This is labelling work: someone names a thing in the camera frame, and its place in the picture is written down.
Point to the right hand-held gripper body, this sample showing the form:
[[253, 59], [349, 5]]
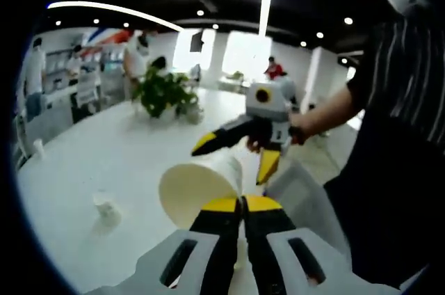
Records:
[[274, 100]]

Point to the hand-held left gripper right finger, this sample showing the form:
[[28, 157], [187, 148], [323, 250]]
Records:
[[278, 260]]

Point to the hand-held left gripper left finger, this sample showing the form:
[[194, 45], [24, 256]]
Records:
[[194, 260]]

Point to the slim white paper cup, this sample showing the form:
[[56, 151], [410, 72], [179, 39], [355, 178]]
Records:
[[39, 149]]

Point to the person's right hand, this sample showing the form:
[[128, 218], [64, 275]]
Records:
[[299, 131]]

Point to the small beige jar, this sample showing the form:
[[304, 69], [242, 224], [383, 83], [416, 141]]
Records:
[[195, 117]]

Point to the potted green plant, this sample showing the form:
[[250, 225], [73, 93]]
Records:
[[163, 96]]

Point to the black hanging screen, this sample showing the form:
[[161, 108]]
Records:
[[197, 41]]

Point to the white office chair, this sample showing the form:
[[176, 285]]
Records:
[[87, 89]]

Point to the grey counter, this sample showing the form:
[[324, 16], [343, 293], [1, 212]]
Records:
[[52, 121]]

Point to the curved ceiling light strip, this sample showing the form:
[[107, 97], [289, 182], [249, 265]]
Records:
[[104, 8]]

